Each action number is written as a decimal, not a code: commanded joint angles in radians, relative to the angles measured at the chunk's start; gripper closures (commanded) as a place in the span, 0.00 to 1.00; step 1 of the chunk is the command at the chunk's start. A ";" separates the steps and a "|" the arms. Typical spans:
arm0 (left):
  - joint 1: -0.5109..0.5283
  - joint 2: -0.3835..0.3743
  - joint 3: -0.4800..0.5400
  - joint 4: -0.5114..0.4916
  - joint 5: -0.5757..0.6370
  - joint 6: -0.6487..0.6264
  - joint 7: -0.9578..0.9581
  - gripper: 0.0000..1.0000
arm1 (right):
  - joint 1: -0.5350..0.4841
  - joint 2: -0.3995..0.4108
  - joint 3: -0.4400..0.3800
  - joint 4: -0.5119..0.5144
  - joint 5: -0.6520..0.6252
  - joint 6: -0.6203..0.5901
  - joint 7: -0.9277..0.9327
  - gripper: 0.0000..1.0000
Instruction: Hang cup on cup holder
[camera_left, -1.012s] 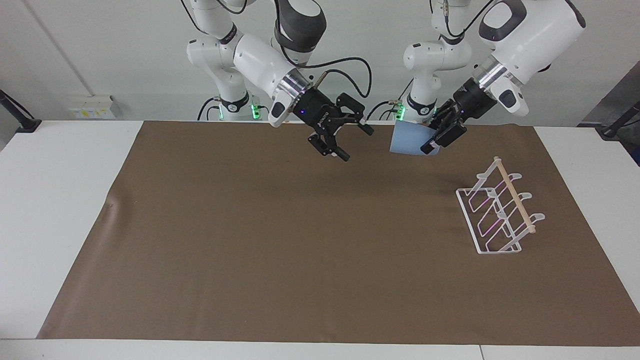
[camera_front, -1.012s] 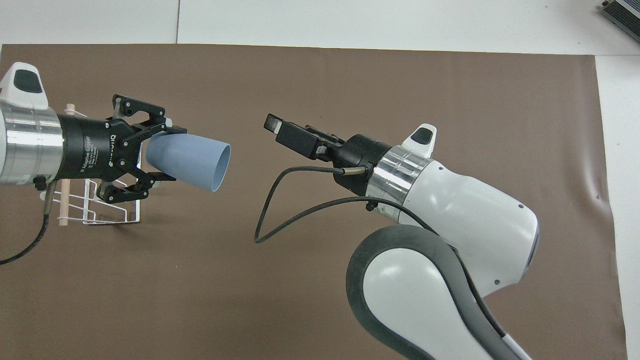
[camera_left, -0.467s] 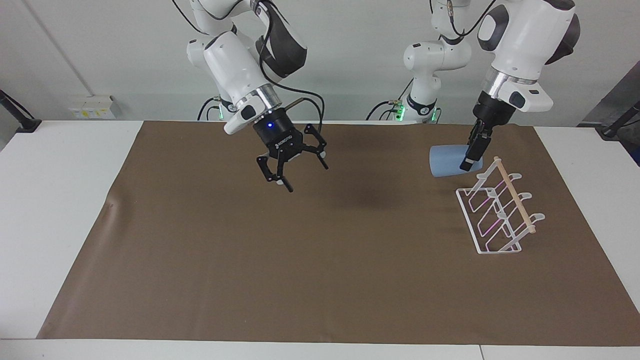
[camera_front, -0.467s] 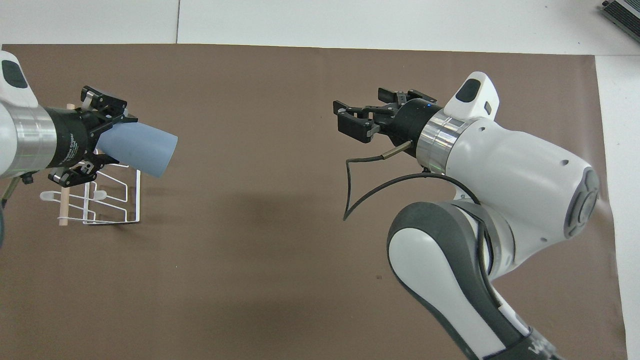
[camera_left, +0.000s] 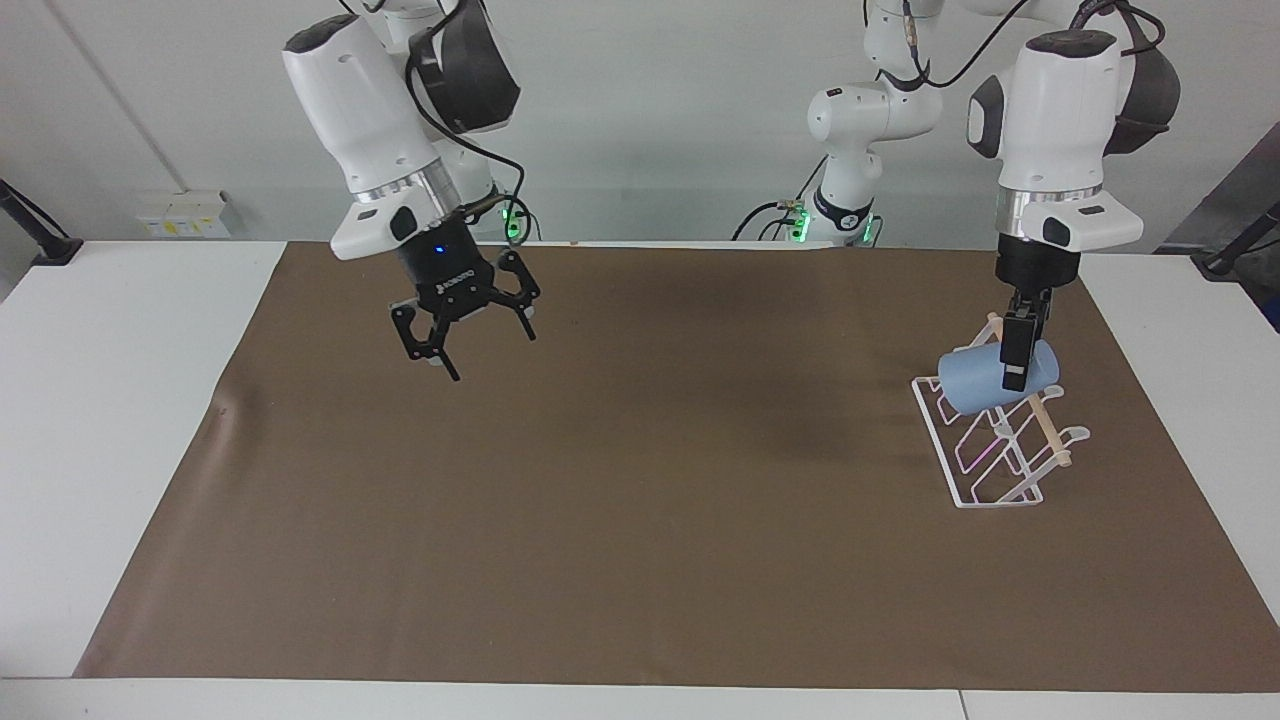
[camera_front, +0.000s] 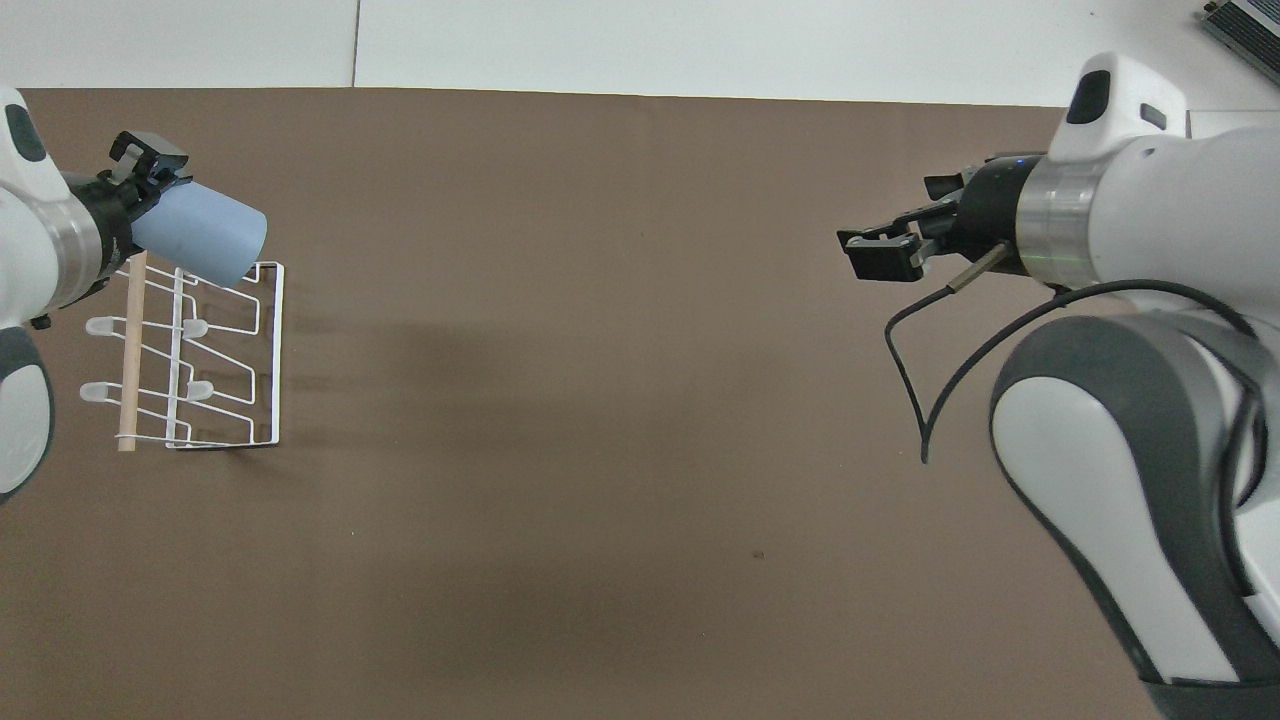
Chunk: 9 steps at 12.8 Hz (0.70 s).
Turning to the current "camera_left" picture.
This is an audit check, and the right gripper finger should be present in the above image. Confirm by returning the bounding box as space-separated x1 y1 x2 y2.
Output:
390 298 463 384
493 249 543 344

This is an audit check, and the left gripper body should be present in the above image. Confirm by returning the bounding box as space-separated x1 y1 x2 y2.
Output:
995 232 1082 317

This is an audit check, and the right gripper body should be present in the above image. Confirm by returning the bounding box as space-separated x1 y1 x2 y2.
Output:
393 218 503 325

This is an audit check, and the light blue cup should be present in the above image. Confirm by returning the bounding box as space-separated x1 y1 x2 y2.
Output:
937 339 1060 417

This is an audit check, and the black stand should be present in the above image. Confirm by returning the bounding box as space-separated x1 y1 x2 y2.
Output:
1189 200 1280 280
0 178 85 267

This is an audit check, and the black cable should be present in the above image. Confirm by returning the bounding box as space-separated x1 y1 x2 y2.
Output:
732 198 809 243
1073 0 1168 59
404 15 530 241
893 0 1027 92

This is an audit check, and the white wire cup holder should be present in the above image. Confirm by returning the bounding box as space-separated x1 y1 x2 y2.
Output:
911 312 1092 511

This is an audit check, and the white wall socket box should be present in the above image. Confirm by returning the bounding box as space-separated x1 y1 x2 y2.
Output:
136 189 232 240

